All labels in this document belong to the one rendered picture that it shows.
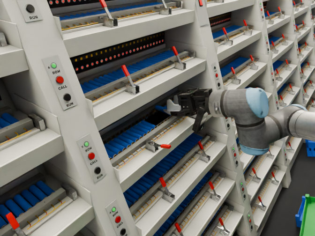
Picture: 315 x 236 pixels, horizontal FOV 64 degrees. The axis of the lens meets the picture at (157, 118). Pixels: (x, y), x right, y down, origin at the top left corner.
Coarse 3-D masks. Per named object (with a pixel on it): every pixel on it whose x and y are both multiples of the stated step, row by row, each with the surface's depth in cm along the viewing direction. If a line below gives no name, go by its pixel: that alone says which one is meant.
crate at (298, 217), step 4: (304, 196) 164; (304, 200) 163; (304, 204) 164; (300, 208) 159; (300, 212) 159; (296, 216) 151; (300, 216) 159; (296, 220) 152; (300, 220) 150; (300, 224) 151
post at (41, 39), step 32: (0, 0) 51; (32, 32) 54; (32, 64) 54; (64, 64) 60; (32, 96) 60; (64, 128) 59; (96, 128) 66; (64, 160) 64; (96, 192) 65; (96, 224) 68; (128, 224) 73
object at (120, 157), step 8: (168, 120) 95; (176, 120) 98; (160, 128) 91; (144, 136) 86; (152, 136) 88; (136, 144) 83; (144, 144) 85; (128, 152) 79; (112, 160) 76; (120, 160) 77
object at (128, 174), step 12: (144, 108) 102; (120, 120) 93; (192, 120) 100; (168, 132) 93; (180, 132) 93; (192, 132) 100; (168, 144) 87; (144, 156) 81; (156, 156) 83; (120, 168) 76; (132, 168) 76; (144, 168) 79; (120, 180) 72; (132, 180) 76
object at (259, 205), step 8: (272, 168) 182; (280, 168) 184; (272, 176) 178; (280, 176) 179; (264, 184) 169; (272, 184) 172; (264, 192) 165; (272, 192) 166; (256, 200) 160; (264, 200) 160; (256, 208) 154; (264, 208) 153; (256, 216) 150; (256, 224) 146; (256, 232) 145
